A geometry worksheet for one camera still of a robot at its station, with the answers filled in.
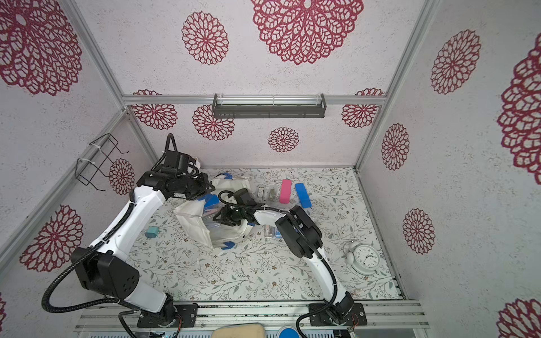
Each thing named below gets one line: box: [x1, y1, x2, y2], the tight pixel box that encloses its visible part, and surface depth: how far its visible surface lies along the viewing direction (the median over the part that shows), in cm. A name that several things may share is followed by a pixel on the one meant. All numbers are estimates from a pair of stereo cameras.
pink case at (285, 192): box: [279, 178, 293, 205], surface depth 112 cm
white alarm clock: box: [343, 240, 382, 277], surface depth 85 cm
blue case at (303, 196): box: [295, 182, 313, 209], surface depth 112 cm
